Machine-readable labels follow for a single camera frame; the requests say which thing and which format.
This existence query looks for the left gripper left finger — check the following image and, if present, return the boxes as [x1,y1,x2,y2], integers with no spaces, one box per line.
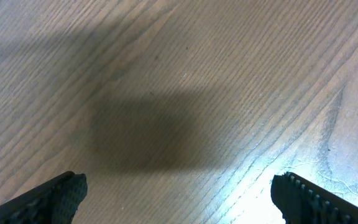
[0,171,88,224]

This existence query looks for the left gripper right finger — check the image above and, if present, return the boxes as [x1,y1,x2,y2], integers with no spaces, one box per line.
[270,172,358,224]

